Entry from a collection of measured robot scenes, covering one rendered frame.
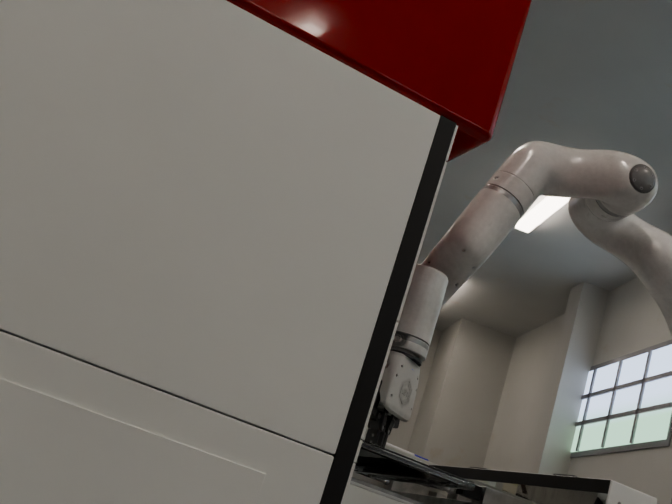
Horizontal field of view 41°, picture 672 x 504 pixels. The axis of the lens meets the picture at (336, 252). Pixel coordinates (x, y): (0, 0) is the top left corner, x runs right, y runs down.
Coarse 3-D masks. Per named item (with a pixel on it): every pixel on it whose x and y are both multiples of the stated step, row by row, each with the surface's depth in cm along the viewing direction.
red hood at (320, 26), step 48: (240, 0) 95; (288, 0) 98; (336, 0) 100; (384, 0) 103; (432, 0) 105; (480, 0) 108; (528, 0) 111; (336, 48) 99; (384, 48) 102; (432, 48) 104; (480, 48) 107; (432, 96) 103; (480, 96) 106; (480, 144) 107
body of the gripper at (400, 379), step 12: (396, 360) 150; (408, 360) 152; (420, 360) 153; (384, 372) 150; (396, 372) 149; (408, 372) 152; (384, 384) 149; (396, 384) 149; (408, 384) 153; (384, 396) 148; (396, 396) 150; (408, 396) 153; (396, 408) 150; (408, 408) 154; (408, 420) 154
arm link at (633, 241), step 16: (576, 208) 174; (592, 208) 169; (576, 224) 177; (592, 224) 173; (608, 224) 172; (624, 224) 172; (640, 224) 173; (592, 240) 176; (608, 240) 173; (624, 240) 171; (640, 240) 169; (656, 240) 168; (624, 256) 170; (640, 256) 168; (656, 256) 166; (640, 272) 169; (656, 272) 167; (656, 288) 168
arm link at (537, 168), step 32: (512, 160) 166; (544, 160) 165; (576, 160) 165; (608, 160) 163; (640, 160) 162; (512, 192) 162; (544, 192) 167; (576, 192) 164; (608, 192) 161; (640, 192) 160
